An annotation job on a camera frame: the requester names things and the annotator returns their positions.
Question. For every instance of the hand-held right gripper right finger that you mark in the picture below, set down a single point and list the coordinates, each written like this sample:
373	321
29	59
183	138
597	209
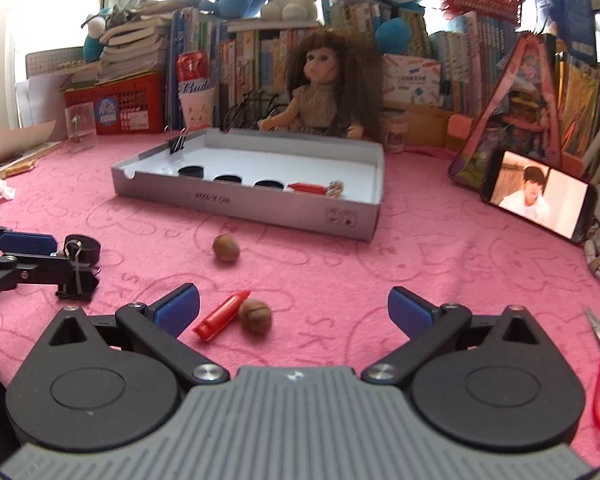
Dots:
411	310

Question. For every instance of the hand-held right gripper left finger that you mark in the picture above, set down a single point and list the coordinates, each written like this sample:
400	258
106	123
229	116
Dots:
175	307

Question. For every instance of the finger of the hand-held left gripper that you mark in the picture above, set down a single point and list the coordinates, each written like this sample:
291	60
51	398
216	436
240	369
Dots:
30	244
35	270

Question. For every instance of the red plastic pen cap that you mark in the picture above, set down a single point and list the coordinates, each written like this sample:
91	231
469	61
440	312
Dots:
221	321
307	188

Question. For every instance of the large black binder clip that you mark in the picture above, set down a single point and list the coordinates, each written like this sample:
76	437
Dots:
81	285

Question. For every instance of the black round cap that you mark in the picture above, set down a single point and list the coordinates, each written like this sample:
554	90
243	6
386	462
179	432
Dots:
191	171
91	250
228	179
269	185

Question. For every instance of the brown hazelnut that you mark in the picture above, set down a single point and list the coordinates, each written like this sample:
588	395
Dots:
255	315
226	248

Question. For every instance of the light blue hair clip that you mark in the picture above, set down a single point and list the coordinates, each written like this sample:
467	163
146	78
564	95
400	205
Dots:
335	188

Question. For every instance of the white cardboard box tray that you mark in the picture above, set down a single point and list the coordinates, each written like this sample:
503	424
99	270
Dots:
280	160

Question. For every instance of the pink printed towel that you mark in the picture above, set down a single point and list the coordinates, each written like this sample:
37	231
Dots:
430	270

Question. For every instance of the stack of paper sheets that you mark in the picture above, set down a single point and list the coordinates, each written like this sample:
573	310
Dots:
15	147

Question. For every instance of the clear acrylic stand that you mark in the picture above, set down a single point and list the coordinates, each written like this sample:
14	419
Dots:
81	127

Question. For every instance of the small black binder clip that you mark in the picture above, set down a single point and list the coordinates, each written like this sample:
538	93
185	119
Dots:
176	146

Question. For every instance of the red plastic basket with sticker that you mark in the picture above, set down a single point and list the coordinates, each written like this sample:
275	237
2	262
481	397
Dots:
130	105

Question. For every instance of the black smartphone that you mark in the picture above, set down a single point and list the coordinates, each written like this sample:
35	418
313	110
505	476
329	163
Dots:
540	195

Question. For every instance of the small clear jar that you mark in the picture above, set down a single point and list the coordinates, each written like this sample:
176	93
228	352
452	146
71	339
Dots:
394	135

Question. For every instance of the grey grid cutting mat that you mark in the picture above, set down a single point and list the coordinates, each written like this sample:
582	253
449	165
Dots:
50	62

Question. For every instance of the cardboard desk organizer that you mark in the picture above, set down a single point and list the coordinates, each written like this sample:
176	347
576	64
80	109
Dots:
430	125

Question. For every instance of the white cat-print paper cup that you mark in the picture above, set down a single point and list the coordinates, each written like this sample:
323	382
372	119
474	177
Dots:
197	107

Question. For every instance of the black model bicycle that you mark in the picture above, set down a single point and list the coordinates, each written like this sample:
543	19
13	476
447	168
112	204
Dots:
245	110

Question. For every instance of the small blue white plush toy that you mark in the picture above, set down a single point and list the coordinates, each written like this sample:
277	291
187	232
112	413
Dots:
95	42

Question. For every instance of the stack of worn books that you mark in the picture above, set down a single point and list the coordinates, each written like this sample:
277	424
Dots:
135	50

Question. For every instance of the brown-haired doll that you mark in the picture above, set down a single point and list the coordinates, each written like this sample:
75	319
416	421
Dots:
320	105

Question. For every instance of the pink triangular bag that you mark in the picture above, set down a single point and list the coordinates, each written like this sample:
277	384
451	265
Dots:
517	110

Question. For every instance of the white colourful-print carton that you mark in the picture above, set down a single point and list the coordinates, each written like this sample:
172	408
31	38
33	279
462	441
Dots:
412	80

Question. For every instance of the red drink can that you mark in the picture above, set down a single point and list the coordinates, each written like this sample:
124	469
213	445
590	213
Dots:
193	66

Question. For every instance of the row of upright books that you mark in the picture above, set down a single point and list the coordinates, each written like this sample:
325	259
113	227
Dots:
240	60

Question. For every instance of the upright colourful booklets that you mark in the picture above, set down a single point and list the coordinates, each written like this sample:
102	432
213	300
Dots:
585	105

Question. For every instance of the blue carton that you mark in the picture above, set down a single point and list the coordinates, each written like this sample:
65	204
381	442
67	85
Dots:
565	15

